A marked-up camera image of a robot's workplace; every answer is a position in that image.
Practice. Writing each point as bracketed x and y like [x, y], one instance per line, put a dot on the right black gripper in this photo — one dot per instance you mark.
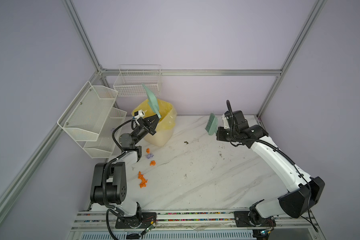
[218, 135]

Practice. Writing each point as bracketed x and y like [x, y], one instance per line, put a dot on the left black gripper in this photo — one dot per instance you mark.
[152, 120]

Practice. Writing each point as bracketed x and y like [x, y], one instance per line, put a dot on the green hand brush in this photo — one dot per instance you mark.
[212, 125]

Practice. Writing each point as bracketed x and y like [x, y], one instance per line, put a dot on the green plastic dustpan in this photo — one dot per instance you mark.
[152, 100]

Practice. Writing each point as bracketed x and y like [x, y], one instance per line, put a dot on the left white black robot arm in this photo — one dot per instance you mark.
[109, 184]

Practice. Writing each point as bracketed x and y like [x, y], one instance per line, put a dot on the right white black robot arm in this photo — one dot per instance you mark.
[303, 191]

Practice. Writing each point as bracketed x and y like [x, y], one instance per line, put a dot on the bin with yellow bag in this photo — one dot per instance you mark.
[165, 127]

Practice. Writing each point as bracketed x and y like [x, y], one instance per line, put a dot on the orange scrap near left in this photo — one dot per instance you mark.
[141, 177]

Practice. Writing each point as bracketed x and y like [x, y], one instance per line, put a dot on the white mesh two-tier shelf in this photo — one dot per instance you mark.
[89, 119]

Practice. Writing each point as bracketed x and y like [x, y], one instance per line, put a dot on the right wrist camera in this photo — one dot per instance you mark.
[225, 123]

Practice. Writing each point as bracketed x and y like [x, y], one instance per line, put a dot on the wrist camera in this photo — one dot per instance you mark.
[225, 123]
[139, 114]

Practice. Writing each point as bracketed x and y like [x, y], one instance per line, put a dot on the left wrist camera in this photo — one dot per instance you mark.
[139, 114]

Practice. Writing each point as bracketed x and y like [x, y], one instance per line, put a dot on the white wire basket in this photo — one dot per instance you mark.
[132, 78]

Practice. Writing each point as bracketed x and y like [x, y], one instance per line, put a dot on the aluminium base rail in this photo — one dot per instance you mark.
[230, 224]

